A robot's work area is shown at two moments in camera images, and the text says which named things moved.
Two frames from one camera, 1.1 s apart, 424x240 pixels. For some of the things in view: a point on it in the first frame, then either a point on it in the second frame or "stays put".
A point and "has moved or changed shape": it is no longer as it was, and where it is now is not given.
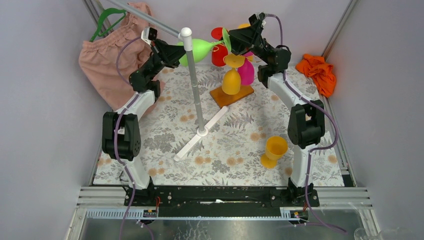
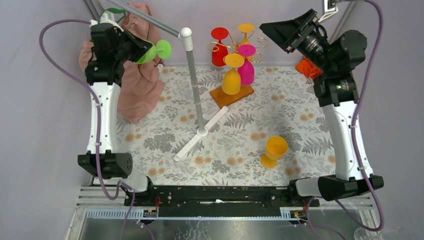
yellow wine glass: (275, 147) stays put
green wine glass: (201, 48) has moved or changed shape
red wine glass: (219, 51) stays put
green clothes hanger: (105, 12) stays put
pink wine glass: (247, 71) stays put
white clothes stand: (184, 34) stays put
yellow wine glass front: (231, 82) stays put
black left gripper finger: (171, 53) -> (135, 48)
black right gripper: (246, 38) -> (285, 33)
